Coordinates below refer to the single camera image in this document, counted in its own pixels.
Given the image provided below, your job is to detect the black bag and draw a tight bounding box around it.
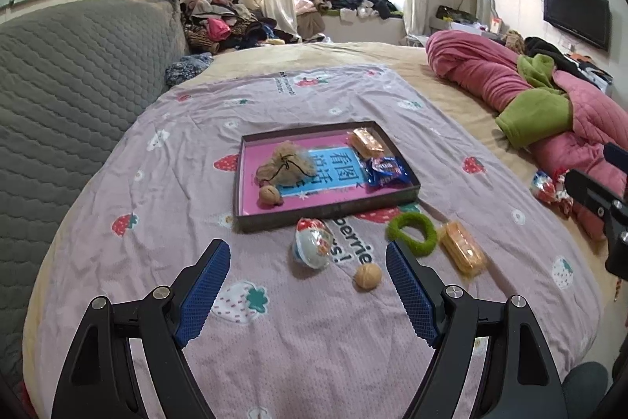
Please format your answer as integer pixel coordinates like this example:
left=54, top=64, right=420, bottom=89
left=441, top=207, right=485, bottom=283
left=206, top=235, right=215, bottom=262
left=436, top=5, right=476, bottom=22

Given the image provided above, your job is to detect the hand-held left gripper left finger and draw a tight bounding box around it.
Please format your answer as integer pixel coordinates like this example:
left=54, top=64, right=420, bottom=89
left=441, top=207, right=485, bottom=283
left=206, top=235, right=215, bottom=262
left=51, top=238, right=231, bottom=419

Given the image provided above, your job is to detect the white metal frame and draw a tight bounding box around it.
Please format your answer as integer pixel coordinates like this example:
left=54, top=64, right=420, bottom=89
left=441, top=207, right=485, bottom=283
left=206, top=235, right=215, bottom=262
left=460, top=0, right=497, bottom=24

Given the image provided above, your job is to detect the person's dark trouser leg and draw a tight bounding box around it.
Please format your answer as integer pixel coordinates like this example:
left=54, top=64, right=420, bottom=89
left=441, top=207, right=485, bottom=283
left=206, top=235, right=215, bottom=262
left=562, top=361, right=612, bottom=419

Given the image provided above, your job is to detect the beige mesh drawstring pouch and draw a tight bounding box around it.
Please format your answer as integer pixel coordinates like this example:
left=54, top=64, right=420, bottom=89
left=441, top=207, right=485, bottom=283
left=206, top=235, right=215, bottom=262
left=255, top=141, right=317, bottom=189

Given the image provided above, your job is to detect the egg-shaped toy capsule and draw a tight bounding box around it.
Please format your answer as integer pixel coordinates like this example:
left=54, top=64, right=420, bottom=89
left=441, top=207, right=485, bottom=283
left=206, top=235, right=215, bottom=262
left=293, top=218, right=334, bottom=269

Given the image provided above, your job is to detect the pile of mixed clothes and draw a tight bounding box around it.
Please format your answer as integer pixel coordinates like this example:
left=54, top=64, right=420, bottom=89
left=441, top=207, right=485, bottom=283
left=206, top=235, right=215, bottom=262
left=179, top=0, right=300, bottom=55

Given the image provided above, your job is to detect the beige window seat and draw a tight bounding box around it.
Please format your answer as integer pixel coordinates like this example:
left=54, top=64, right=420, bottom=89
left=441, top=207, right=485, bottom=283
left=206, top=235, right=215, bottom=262
left=294, top=9, right=405, bottom=47

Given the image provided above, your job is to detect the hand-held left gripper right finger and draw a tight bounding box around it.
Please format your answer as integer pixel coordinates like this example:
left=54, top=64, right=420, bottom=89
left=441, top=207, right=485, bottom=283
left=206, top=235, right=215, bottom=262
left=385, top=240, right=565, bottom=419

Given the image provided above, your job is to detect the green fleece blanket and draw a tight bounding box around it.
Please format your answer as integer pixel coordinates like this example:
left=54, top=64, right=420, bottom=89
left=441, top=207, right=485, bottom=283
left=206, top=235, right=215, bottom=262
left=495, top=54, right=574, bottom=149

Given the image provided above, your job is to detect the white desk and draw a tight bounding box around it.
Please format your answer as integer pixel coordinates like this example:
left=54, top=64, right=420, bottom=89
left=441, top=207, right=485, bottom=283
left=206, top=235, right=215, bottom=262
left=428, top=16, right=508, bottom=38

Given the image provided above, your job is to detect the beige bed sheet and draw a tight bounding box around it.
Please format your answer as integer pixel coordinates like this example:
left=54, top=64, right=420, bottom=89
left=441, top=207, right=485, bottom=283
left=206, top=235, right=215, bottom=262
left=20, top=41, right=606, bottom=419

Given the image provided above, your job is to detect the green fuzzy hair scrunchie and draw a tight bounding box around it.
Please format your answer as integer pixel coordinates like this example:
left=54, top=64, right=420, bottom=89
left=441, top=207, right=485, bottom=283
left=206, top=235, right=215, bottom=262
left=385, top=212, right=438, bottom=258

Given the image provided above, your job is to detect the black flat television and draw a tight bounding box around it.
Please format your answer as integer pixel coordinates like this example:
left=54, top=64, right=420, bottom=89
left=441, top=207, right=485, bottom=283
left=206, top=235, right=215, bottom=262
left=542, top=0, right=612, bottom=53

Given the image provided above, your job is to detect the walnut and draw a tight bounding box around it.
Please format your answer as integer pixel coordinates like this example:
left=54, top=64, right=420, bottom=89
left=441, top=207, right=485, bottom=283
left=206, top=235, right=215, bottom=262
left=354, top=263, right=383, bottom=289
left=259, top=185, right=284, bottom=207

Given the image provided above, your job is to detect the red white candy wrapper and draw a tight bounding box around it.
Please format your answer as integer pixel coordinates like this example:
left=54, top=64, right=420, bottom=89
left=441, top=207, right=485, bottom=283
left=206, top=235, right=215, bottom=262
left=531, top=170, right=574, bottom=216

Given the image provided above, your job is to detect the blue cookie packet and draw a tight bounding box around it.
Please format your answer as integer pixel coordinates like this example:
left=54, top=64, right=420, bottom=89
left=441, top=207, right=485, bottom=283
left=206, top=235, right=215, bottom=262
left=362, top=155, right=410, bottom=189

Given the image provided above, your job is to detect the dark blue floral cloth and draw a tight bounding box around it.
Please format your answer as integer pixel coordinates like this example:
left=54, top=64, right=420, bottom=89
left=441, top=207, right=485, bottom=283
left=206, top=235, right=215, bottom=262
left=164, top=53, right=215, bottom=87

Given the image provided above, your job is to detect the black garment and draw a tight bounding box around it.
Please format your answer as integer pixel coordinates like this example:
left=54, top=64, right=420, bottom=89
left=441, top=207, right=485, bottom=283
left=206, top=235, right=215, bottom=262
left=524, top=37, right=614, bottom=86

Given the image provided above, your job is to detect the grey quilted headboard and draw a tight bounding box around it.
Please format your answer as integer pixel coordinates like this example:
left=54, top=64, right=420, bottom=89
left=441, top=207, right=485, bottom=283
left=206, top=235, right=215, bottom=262
left=0, top=0, right=191, bottom=405

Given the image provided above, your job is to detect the pink quilt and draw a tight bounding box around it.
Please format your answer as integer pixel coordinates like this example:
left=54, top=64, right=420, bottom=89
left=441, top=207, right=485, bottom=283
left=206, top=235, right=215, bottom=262
left=425, top=30, right=628, bottom=243

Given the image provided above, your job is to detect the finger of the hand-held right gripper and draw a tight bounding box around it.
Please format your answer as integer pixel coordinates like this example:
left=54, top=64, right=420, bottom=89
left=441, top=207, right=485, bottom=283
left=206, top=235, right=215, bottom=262
left=565, top=168, right=628, bottom=216
left=603, top=143, right=628, bottom=177

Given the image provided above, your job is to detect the pink shallow box tray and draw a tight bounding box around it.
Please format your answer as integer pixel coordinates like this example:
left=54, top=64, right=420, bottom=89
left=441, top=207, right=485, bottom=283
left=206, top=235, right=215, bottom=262
left=233, top=121, right=422, bottom=234

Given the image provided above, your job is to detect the clear packet of crackers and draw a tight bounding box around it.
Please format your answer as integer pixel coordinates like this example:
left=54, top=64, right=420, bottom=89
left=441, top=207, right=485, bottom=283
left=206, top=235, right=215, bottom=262
left=439, top=221, right=488, bottom=278
left=347, top=127, right=386, bottom=159

